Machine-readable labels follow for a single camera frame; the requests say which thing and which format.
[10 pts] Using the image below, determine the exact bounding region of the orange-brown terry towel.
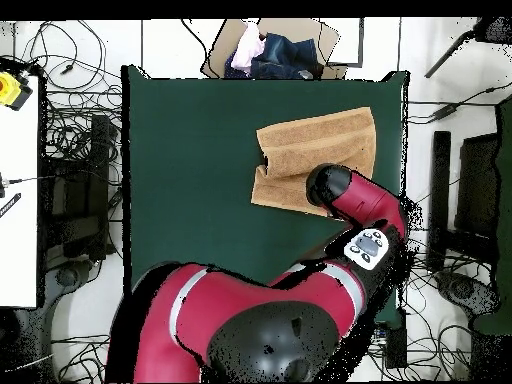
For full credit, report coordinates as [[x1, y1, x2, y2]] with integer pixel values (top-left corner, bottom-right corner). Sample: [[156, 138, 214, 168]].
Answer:
[[250, 106, 377, 219]]

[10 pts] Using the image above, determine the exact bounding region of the dark green table cloth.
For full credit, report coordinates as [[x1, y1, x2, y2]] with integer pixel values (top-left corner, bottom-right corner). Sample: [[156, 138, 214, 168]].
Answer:
[[121, 65, 410, 328]]

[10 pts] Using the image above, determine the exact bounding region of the blue denim garment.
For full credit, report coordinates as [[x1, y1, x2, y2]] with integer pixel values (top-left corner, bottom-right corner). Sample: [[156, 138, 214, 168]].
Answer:
[[223, 33, 322, 80]]

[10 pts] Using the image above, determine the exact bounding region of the pink garment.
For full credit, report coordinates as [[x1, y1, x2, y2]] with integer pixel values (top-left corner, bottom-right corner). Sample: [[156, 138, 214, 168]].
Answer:
[[230, 18, 266, 76]]

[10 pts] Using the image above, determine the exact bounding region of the brown cardboard box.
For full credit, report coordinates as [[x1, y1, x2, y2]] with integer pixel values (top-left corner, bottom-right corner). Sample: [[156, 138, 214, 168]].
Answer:
[[200, 17, 350, 80]]

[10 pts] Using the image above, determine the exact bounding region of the black chair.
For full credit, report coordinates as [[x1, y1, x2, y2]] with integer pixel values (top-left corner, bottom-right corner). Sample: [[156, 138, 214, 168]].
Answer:
[[426, 130, 502, 274]]

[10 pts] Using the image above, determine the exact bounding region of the white side table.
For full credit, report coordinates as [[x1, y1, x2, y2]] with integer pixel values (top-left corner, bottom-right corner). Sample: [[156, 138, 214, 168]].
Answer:
[[0, 75, 41, 309]]

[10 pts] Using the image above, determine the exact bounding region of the yellow emergency stop box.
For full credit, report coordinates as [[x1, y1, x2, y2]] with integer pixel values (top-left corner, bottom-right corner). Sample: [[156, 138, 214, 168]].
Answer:
[[0, 70, 34, 112]]

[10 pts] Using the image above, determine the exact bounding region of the black stand frame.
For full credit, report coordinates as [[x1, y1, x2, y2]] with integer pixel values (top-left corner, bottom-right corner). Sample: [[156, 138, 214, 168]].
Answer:
[[46, 114, 114, 263]]

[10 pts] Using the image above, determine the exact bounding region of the black cable tangle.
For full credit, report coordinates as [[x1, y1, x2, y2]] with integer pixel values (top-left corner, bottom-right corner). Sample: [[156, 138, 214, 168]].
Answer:
[[51, 335, 111, 383], [21, 19, 124, 259], [351, 235, 497, 382]]

